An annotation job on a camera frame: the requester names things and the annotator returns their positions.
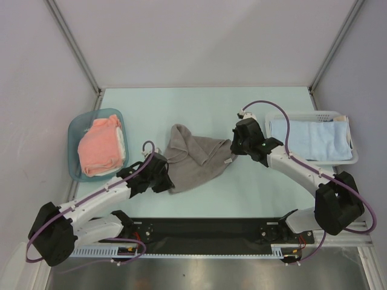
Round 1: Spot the grey towel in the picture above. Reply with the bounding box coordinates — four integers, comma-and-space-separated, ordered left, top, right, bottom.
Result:
164, 124, 237, 194

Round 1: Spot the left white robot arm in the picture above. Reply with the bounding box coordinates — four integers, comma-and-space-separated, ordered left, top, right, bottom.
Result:
27, 153, 174, 266

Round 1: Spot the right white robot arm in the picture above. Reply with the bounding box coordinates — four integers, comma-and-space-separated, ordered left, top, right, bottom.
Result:
230, 118, 365, 243

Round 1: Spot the pink towel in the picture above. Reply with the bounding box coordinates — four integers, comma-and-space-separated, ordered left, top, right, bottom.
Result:
77, 114, 126, 177

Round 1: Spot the light blue towel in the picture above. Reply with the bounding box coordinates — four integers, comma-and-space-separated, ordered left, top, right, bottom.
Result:
268, 119, 353, 161

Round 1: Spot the white plastic basket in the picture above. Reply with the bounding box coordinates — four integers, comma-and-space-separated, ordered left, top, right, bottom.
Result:
265, 111, 359, 166

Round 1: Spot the teal plastic basin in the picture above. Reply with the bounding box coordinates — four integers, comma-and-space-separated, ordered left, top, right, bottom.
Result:
68, 108, 129, 182

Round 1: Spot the beige towel in basket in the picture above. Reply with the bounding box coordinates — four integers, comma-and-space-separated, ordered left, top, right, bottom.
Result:
332, 115, 350, 123

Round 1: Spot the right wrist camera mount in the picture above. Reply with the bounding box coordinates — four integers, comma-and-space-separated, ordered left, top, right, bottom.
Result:
237, 110, 256, 120

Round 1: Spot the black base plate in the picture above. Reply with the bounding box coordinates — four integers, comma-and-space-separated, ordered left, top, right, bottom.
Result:
98, 216, 315, 256

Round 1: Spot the white slotted cable duct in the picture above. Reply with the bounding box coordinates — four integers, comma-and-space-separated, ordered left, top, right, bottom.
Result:
71, 241, 299, 259

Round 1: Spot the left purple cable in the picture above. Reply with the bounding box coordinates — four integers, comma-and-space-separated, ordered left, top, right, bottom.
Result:
25, 140, 157, 268

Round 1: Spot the purple cable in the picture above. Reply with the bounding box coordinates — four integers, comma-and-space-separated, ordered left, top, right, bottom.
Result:
25, 140, 157, 268
241, 100, 377, 265

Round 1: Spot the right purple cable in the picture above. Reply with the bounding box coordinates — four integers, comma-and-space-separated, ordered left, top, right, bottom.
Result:
241, 100, 377, 265

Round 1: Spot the aluminium rail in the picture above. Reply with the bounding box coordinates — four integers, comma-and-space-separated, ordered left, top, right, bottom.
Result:
313, 222, 373, 247

